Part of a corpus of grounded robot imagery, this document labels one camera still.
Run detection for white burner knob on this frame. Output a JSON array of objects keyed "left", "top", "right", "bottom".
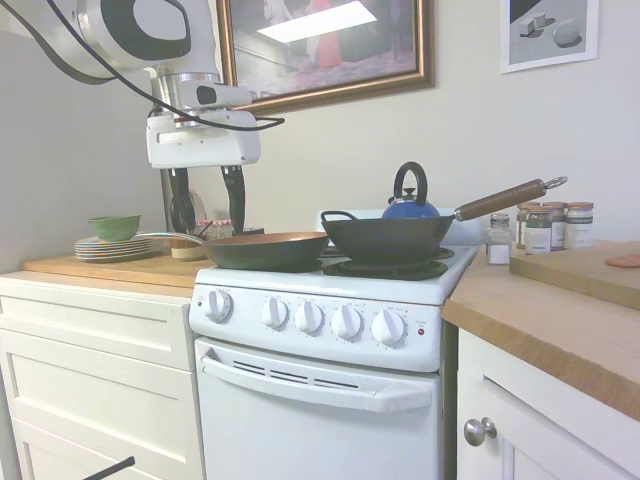
[
  {"left": 260, "top": 297, "right": 291, "bottom": 331},
  {"left": 370, "top": 308, "right": 407, "bottom": 347},
  {"left": 330, "top": 304, "right": 364, "bottom": 342},
  {"left": 294, "top": 301, "right": 326, "bottom": 336}
]

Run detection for glass salt shaker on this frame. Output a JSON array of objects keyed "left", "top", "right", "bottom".
[{"left": 486, "top": 212, "right": 512, "bottom": 267}]

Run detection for white oven door handle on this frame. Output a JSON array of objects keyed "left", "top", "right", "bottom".
[{"left": 199, "top": 347, "right": 434, "bottom": 414}]

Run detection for thick wooden cutting board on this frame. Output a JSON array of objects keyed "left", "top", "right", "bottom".
[{"left": 508, "top": 246, "right": 640, "bottom": 312}]

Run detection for silver cabinet knob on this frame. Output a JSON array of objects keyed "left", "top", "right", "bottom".
[{"left": 463, "top": 415, "right": 498, "bottom": 448}]

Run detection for jar with red checked lid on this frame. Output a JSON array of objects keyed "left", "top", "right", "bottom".
[{"left": 194, "top": 217, "right": 234, "bottom": 241}]

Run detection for white door cabinet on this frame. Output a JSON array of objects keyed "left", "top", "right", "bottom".
[{"left": 456, "top": 327, "right": 640, "bottom": 480}]

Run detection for black kitchen utensils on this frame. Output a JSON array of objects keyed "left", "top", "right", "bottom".
[{"left": 168, "top": 193, "right": 195, "bottom": 240}]

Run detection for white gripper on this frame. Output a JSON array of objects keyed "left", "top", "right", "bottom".
[{"left": 145, "top": 110, "right": 262, "bottom": 237}]

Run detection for beige utensil crock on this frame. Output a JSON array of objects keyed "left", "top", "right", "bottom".
[{"left": 169, "top": 234, "right": 202, "bottom": 262}]

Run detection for green ceramic bowl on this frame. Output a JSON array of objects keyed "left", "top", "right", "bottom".
[{"left": 87, "top": 213, "right": 143, "bottom": 243}]

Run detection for white oven temperature knob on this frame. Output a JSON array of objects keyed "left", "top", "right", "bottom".
[{"left": 205, "top": 288, "right": 235, "bottom": 323}]

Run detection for white drawer cabinet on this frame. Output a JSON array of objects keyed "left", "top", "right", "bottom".
[{"left": 0, "top": 276, "right": 207, "bottom": 480}]

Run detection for white electric stove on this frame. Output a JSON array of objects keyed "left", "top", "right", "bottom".
[{"left": 188, "top": 206, "right": 484, "bottom": 480}]

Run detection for stack of striped plates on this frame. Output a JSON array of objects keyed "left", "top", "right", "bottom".
[{"left": 73, "top": 236, "right": 161, "bottom": 263}]

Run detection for blue kettle black handle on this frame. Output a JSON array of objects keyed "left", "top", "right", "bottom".
[{"left": 380, "top": 160, "right": 443, "bottom": 222}]

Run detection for spice jar white label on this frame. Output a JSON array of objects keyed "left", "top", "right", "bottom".
[{"left": 564, "top": 201, "right": 596, "bottom": 250}]

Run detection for spice jar dark contents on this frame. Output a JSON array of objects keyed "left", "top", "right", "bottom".
[{"left": 541, "top": 200, "right": 568, "bottom": 252}]

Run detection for looped black robot cable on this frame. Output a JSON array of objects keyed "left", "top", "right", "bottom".
[{"left": 27, "top": 29, "right": 121, "bottom": 85}]

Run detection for spice jar green label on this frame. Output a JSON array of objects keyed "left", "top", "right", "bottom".
[{"left": 524, "top": 206, "right": 553, "bottom": 255}]

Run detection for gold framed painting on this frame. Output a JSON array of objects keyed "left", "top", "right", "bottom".
[{"left": 215, "top": 0, "right": 437, "bottom": 114}]

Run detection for dark round pan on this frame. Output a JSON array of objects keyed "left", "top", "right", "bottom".
[{"left": 322, "top": 258, "right": 450, "bottom": 282}]

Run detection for copper frying pan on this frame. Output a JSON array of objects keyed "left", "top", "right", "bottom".
[{"left": 133, "top": 230, "right": 331, "bottom": 274}]

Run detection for black wok wooden handle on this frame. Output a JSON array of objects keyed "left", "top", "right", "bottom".
[{"left": 319, "top": 175, "right": 569, "bottom": 266}]

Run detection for grey white art poster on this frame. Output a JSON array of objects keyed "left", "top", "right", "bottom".
[{"left": 499, "top": 0, "right": 601, "bottom": 76}]

